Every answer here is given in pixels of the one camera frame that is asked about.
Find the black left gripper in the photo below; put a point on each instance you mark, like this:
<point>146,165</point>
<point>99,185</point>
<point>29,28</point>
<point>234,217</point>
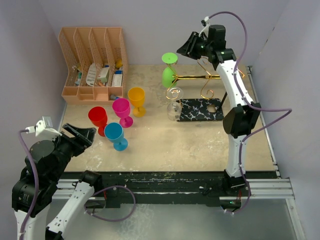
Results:
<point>81,141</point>

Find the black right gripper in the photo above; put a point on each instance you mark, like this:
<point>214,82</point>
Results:
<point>188,49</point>

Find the red plastic wine glass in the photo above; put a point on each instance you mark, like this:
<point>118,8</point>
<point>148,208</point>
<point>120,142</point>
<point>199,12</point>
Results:
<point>98,117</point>

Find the green plastic wine glass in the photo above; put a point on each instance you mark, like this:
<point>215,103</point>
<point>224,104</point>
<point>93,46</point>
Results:
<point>168,73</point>

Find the blue plastic wine glass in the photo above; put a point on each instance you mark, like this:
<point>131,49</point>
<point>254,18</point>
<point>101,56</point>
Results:
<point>115,134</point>

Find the magenta plastic wine glass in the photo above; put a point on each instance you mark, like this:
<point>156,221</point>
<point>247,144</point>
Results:
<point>122,108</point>

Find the clear glass wine glass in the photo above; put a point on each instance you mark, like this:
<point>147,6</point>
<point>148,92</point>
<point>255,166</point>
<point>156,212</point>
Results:
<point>174,108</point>

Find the yellow plastic wine glass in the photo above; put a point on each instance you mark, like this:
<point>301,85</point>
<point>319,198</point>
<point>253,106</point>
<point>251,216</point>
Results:
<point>136,97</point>

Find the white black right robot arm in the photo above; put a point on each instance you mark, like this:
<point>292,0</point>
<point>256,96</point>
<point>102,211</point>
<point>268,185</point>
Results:
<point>244,112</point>

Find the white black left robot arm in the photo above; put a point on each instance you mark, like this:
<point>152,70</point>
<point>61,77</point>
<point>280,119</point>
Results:
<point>48,153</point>

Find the blue grey cap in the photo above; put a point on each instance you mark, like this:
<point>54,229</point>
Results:
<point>114,97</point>

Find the white blister pack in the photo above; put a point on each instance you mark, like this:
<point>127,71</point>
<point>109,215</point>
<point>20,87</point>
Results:
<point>91,75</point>

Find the green white small box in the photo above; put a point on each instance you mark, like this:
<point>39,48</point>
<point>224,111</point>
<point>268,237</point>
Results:
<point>103,75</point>

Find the yellow object in organizer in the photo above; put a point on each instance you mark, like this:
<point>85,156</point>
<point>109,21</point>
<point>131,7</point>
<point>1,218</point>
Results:
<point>119,64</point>

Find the pink plastic file organizer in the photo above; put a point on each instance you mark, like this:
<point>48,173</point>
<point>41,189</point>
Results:
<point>82,46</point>

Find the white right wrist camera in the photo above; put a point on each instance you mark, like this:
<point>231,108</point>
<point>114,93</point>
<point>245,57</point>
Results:
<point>206,24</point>

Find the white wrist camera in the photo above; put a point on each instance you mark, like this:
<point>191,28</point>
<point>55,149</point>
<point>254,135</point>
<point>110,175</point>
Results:
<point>43,129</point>
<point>206,24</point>

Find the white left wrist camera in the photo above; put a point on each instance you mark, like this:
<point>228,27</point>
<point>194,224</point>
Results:
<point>43,129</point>

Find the gold wire wine glass rack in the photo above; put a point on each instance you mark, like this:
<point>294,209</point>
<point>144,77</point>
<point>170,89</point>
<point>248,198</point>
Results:
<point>207,108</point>

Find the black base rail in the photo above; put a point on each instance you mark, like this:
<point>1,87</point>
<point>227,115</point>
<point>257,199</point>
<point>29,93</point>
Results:
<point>170,188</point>

